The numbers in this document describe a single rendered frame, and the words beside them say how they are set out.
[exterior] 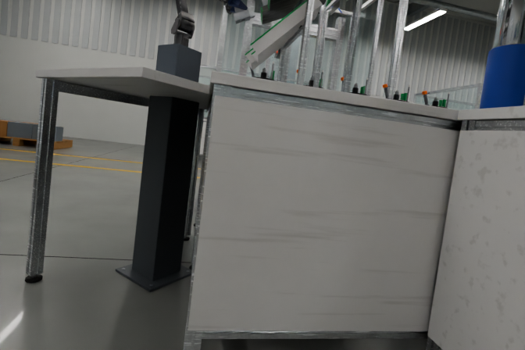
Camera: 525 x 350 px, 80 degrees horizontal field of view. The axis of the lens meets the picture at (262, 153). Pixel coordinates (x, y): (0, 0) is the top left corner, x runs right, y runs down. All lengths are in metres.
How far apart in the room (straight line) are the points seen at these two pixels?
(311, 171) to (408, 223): 0.35
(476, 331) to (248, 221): 0.64
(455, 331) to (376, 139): 0.57
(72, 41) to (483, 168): 10.18
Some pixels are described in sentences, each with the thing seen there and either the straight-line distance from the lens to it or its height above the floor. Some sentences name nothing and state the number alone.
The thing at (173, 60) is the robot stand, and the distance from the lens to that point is 1.46.
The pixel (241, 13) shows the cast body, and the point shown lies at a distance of 1.39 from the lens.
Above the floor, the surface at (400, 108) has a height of 0.84.
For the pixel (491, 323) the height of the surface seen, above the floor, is 0.33.
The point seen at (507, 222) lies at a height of 0.58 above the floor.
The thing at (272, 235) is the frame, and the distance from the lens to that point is 0.89.
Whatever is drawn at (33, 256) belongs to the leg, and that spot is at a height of 0.11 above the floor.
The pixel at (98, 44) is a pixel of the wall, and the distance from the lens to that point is 10.31.
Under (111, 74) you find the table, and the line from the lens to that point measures 1.07.
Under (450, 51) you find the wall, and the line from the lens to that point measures 13.04.
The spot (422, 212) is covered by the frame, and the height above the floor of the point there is 0.54.
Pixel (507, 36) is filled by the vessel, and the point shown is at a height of 1.16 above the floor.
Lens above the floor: 0.71
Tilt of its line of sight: 3 degrees down
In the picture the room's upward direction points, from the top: 7 degrees clockwise
